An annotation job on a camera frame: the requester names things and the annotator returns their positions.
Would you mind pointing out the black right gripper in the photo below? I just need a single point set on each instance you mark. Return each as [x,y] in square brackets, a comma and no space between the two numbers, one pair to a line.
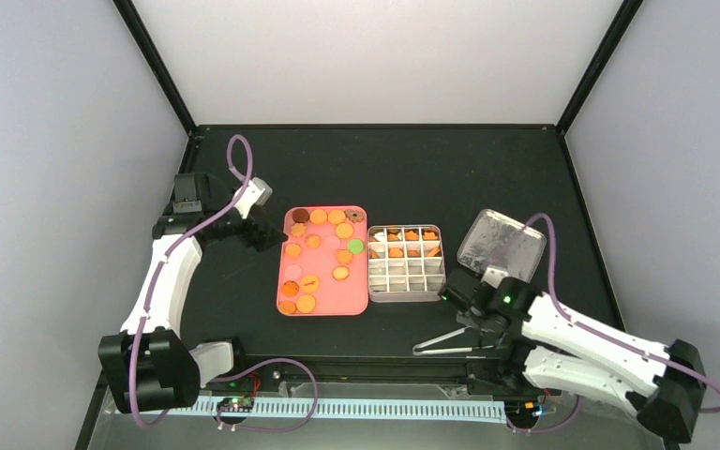
[472,322]

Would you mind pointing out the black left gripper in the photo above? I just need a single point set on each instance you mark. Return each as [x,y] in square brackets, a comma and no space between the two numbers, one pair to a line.
[261,240]

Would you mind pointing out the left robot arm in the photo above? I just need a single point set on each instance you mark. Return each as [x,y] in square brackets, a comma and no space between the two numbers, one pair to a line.
[146,364]

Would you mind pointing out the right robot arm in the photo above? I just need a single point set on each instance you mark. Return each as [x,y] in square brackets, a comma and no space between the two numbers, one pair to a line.
[548,345]

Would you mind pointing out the dark chocolate round cookie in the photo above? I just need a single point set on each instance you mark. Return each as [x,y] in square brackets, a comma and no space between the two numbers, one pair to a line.
[300,215]

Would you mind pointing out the round orange cookie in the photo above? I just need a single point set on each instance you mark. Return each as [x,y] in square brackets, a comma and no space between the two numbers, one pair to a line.
[336,216]
[306,303]
[318,216]

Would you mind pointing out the silver tin lid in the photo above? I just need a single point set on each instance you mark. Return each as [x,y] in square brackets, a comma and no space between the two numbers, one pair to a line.
[499,241]

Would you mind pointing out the pink plastic tray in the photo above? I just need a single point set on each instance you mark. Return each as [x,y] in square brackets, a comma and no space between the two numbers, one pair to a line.
[314,260]

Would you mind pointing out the round orange cookie top right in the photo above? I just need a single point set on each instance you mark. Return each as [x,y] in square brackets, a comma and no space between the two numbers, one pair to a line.
[336,216]

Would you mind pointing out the orange cookie bottom left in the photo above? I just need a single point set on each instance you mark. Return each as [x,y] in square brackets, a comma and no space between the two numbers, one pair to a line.
[287,307]

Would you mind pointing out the round orange cookie bottom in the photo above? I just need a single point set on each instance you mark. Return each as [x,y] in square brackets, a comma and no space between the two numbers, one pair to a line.
[306,303]

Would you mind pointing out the metal tin with white dividers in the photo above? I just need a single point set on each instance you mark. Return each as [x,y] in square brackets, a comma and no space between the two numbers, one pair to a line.
[405,263]

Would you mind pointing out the green round cookie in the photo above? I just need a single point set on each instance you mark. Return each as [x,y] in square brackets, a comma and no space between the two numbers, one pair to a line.
[355,246]

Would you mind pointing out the flower cookie with dark centre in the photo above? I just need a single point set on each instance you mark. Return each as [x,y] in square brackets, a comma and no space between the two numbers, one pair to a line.
[354,215]

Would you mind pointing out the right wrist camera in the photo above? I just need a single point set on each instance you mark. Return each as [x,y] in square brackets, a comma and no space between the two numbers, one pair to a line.
[494,276]

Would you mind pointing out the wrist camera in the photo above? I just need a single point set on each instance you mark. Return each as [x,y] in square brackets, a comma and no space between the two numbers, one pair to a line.
[494,276]
[256,193]

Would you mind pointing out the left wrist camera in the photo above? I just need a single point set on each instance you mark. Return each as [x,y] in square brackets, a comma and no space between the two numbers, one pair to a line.
[256,193]

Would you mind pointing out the white slotted cable duct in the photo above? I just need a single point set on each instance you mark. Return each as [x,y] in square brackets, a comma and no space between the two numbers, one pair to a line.
[480,411]

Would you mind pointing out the black front rail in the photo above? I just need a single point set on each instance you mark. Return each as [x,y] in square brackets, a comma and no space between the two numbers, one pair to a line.
[409,369]

